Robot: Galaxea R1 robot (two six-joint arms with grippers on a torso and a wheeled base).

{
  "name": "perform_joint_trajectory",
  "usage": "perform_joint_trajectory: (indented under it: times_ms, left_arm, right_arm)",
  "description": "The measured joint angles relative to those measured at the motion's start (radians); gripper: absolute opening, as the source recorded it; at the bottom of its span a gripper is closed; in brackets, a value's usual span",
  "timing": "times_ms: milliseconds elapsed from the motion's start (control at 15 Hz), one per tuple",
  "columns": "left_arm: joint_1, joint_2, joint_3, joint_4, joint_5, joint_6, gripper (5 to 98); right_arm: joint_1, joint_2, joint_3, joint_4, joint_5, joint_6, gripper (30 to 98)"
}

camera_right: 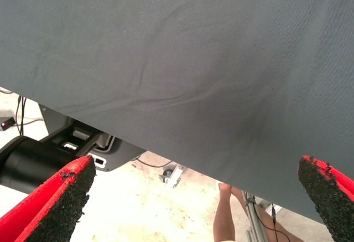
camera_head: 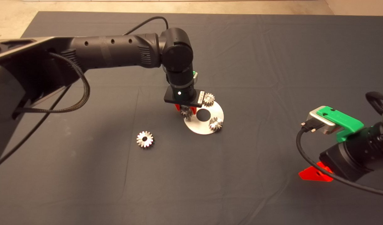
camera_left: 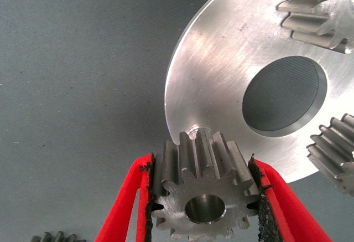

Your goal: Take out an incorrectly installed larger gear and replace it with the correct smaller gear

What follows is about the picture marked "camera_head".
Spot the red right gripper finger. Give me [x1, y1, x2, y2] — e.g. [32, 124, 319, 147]
[299, 162, 334, 182]

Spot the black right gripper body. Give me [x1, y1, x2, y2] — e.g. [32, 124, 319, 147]
[319, 143, 369, 182]

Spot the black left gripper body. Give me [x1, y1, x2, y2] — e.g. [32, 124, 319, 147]
[164, 86, 206, 108]

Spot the larger steel gear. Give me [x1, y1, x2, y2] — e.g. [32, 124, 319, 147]
[136, 131, 155, 149]

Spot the round metal plate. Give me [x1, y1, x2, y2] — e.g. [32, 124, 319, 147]
[184, 97, 224, 135]

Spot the dark grey table cloth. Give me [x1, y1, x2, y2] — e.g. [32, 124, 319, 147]
[0, 11, 383, 225]

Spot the green right camera mount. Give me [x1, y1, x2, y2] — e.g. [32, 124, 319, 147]
[316, 106, 364, 143]

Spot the black right camera cable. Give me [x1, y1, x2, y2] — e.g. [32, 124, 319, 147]
[296, 122, 383, 197]

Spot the silver right camera box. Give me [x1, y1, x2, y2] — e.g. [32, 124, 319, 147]
[307, 110, 337, 135]

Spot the braided black right cable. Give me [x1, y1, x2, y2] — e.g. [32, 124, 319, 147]
[366, 92, 383, 114]

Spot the braided black cable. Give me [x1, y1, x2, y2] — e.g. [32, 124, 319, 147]
[15, 52, 91, 113]
[366, 92, 383, 114]

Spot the braided black left cable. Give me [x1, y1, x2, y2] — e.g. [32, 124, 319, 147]
[15, 52, 91, 113]

